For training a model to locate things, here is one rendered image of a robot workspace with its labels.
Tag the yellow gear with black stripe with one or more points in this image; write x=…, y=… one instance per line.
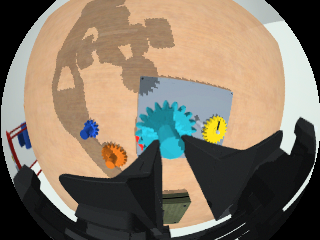
x=210, y=134

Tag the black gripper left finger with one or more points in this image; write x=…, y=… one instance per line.
x=138, y=189

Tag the cyan gear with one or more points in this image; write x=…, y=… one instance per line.
x=166, y=124

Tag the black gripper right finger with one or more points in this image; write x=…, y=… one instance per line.
x=223, y=172

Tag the orange gear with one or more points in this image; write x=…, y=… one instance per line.
x=114, y=156

